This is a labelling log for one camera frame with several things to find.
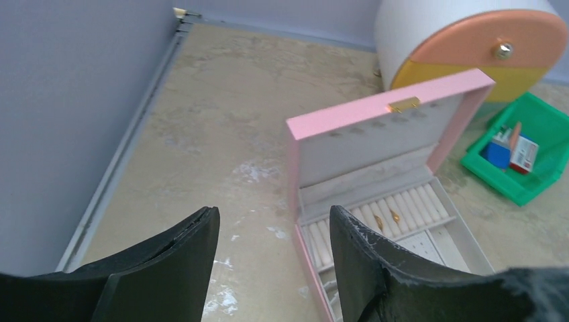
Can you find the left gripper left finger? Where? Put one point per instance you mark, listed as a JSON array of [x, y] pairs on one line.
[[163, 278]]

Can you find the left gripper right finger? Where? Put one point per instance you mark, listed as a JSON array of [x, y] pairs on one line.
[[379, 280]]

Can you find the pink jewelry box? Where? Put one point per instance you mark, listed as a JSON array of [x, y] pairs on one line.
[[377, 157]]

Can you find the blue box in bin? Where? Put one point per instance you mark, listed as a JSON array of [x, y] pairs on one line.
[[497, 154]]

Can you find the red white small box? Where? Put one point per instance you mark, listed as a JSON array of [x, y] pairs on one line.
[[523, 158]]

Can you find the brown pencil in bin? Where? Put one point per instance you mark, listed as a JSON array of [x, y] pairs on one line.
[[514, 137]]

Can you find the green plastic bin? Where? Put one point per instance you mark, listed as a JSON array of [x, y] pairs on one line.
[[542, 123]]

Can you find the cream orange drawer cabinet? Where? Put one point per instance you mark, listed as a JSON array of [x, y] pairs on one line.
[[514, 42]]

